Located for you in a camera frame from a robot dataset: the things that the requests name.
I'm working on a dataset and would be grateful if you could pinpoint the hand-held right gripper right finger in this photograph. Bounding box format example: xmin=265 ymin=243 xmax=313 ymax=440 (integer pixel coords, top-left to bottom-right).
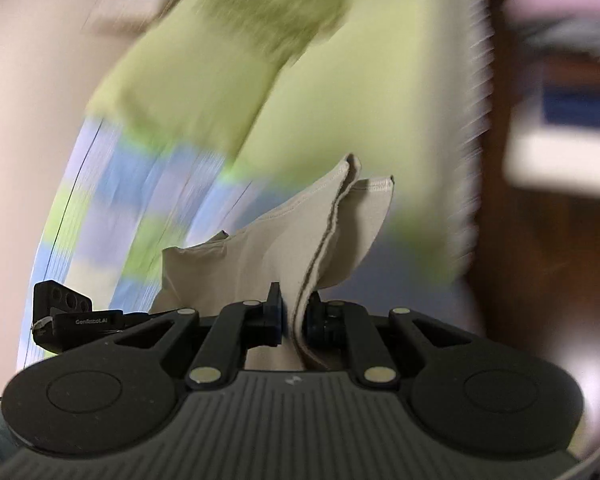
xmin=302 ymin=291 xmax=477 ymax=391

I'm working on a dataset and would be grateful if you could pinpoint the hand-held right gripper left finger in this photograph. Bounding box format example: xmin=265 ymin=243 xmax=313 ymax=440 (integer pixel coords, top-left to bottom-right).
xmin=111 ymin=282 xmax=286 ymax=391

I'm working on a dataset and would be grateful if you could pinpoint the beige sleeveless top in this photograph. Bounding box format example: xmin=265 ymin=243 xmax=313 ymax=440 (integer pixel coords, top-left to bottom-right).
xmin=152 ymin=154 xmax=396 ymax=373

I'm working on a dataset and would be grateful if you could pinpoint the plaid blue green blanket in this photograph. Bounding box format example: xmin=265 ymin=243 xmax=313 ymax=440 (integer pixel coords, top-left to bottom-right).
xmin=17 ymin=117 xmax=481 ymax=366

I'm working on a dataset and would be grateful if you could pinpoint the dark wooden furniture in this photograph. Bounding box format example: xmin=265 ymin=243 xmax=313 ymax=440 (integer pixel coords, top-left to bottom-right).
xmin=467 ymin=5 xmax=600 ymax=356

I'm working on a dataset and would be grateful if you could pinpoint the white board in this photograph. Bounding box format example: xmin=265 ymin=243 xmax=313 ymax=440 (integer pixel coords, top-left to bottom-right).
xmin=504 ymin=122 xmax=600 ymax=188

